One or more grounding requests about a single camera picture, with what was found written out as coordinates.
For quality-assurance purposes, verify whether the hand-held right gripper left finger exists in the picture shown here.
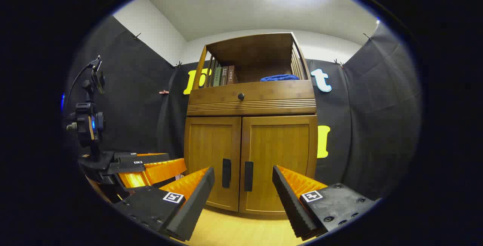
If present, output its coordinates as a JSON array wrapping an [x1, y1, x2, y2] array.
[[113, 167, 215, 242]]

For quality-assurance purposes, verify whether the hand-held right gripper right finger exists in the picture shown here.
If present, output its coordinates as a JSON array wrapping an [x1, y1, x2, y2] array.
[[272, 165, 378, 241]]

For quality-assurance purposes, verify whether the wooden double-door shoe cabinet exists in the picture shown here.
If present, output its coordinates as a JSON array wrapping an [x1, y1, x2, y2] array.
[[184, 32, 318, 216]]

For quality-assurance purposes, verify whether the black backdrop cloth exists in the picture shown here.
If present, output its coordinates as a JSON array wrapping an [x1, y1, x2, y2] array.
[[64, 14, 421, 201]]

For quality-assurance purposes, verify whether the wooden drawer with black knob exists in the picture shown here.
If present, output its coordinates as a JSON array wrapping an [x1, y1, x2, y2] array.
[[187, 80, 317, 116]]

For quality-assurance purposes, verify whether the blue folded cloth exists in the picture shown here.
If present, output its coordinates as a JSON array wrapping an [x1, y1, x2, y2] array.
[[260, 74, 300, 82]]

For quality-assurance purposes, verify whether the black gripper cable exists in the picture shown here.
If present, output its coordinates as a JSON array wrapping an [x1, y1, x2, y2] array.
[[69, 62, 95, 105]]

